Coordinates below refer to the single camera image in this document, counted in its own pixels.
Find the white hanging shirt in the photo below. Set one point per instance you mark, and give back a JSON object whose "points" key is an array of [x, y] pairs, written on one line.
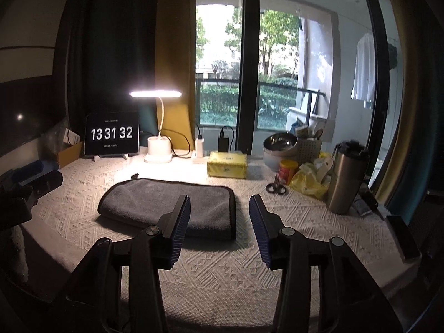
{"points": [[364, 66]]}

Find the black scissors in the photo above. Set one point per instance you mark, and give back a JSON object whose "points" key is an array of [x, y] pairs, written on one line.
{"points": [[276, 186]]}

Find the yellow tissue pack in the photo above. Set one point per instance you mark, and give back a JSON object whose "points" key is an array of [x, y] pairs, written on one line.
{"points": [[227, 164]]}

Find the black charger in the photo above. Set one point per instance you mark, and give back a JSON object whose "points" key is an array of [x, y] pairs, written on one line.
{"points": [[223, 144]]}

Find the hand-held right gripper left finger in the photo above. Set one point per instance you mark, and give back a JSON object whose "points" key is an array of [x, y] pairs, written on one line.
{"points": [[180, 227]]}

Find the grey perforated basket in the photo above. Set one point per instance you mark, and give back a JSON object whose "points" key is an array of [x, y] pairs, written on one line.
{"points": [[308, 151]]}

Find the white textured table cloth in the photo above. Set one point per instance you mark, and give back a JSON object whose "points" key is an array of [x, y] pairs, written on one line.
{"points": [[222, 236]]}

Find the tablet clock display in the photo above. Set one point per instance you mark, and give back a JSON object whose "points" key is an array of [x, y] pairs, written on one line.
{"points": [[111, 133]]}

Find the cardboard box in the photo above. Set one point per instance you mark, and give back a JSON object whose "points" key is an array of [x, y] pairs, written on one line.
{"points": [[69, 152]]}

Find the yellow curtain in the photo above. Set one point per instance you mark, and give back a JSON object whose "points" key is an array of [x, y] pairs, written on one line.
{"points": [[175, 59]]}

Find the white plastic container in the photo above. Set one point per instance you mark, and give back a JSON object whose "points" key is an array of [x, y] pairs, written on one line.
{"points": [[274, 163]]}

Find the grey towel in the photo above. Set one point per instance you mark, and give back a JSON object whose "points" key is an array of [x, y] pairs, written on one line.
{"points": [[166, 203]]}

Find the yellow plastic bag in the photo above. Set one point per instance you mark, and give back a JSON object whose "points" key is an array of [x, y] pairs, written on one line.
{"points": [[310, 180]]}

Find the dark curtain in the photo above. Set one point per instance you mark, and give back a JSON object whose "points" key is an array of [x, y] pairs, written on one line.
{"points": [[111, 48]]}

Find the red and yellow can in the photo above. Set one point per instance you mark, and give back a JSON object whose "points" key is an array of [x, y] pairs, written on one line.
{"points": [[288, 172]]}

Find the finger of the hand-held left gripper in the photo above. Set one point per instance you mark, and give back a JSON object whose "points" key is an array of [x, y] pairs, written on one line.
{"points": [[40, 171]]}

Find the stainless steel tumbler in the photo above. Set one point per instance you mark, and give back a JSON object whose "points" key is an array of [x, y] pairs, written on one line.
{"points": [[347, 177]]}

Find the stainless steel bowl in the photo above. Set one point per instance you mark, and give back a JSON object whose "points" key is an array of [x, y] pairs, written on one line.
{"points": [[280, 143]]}

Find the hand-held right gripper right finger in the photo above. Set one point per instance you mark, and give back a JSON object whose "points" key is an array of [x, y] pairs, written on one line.
{"points": [[258, 227]]}

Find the white desk lamp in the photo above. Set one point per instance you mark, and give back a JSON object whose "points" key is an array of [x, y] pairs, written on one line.
{"points": [[158, 145]]}

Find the white charger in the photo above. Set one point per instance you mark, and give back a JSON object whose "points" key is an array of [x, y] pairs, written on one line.
{"points": [[198, 147]]}

